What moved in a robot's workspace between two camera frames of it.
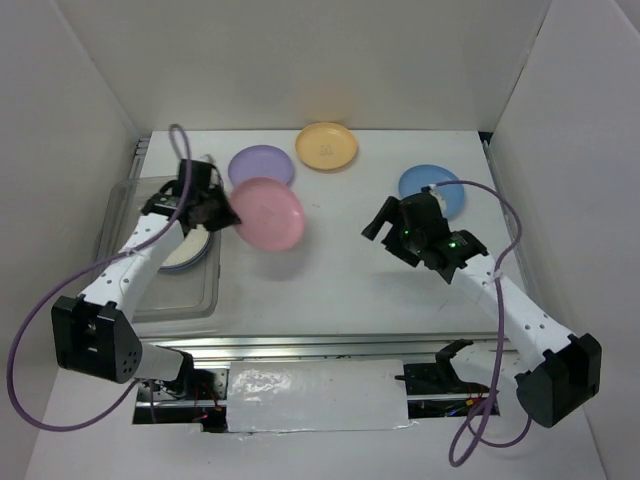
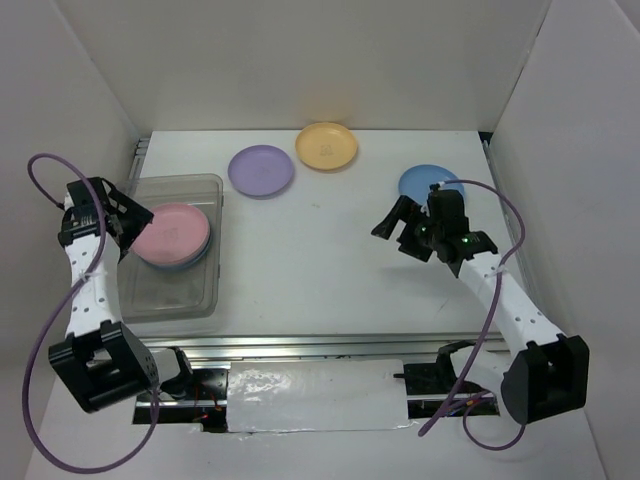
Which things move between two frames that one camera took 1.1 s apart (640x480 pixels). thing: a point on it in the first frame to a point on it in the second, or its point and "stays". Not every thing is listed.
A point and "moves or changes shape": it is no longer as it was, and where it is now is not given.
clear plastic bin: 172,294 stays
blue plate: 452,194 stays
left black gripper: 226,218 to 135,217
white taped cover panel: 268,396 stays
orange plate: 326,145 stays
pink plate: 270,212 moves or changes shape
